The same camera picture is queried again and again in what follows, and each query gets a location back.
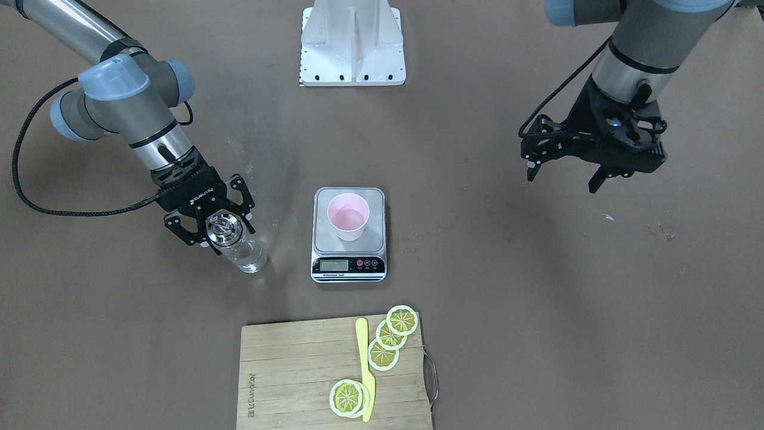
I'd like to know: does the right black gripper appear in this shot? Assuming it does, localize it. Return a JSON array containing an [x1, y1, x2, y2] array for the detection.
[[151, 149, 256, 248]]

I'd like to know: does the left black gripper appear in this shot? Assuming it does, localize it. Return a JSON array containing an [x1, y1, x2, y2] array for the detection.
[[519, 77, 667, 194]]

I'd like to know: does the glass sauce bottle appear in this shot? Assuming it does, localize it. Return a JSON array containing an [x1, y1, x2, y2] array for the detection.
[[205, 211, 268, 273]]

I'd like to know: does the pink plastic cup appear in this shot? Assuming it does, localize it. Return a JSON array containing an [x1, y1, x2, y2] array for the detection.
[[326, 192, 370, 241]]

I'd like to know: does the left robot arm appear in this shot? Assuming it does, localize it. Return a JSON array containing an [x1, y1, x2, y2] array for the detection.
[[518, 1, 735, 193]]

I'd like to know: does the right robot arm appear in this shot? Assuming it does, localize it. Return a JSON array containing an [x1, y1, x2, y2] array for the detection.
[[2, 1, 255, 255]]

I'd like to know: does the silver kitchen scale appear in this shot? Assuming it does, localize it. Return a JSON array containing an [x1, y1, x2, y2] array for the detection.
[[310, 187, 388, 283]]

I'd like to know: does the bamboo cutting board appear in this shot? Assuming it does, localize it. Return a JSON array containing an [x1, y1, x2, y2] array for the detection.
[[236, 317, 435, 429]]

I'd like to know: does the yellow plastic knife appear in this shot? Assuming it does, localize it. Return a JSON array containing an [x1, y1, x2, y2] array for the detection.
[[355, 317, 376, 422]]

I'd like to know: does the lemon slice two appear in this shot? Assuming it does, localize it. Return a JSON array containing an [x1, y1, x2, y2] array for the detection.
[[375, 320, 408, 351]]

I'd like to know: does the lemon slice one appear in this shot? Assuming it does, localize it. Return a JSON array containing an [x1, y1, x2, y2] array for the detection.
[[386, 305, 418, 336]]

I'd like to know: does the lemon slice four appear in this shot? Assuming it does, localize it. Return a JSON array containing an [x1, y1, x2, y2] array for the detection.
[[328, 379, 371, 419]]

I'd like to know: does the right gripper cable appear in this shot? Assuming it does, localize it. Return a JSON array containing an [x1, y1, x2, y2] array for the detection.
[[11, 78, 165, 217]]

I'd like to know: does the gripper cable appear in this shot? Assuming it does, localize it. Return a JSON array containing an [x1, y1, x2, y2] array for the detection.
[[518, 36, 612, 139], [11, 78, 165, 217]]

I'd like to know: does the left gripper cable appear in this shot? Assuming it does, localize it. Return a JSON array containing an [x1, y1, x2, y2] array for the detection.
[[518, 36, 612, 139]]

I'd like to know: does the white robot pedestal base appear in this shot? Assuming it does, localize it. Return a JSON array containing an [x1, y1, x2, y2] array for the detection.
[[298, 1, 406, 87]]

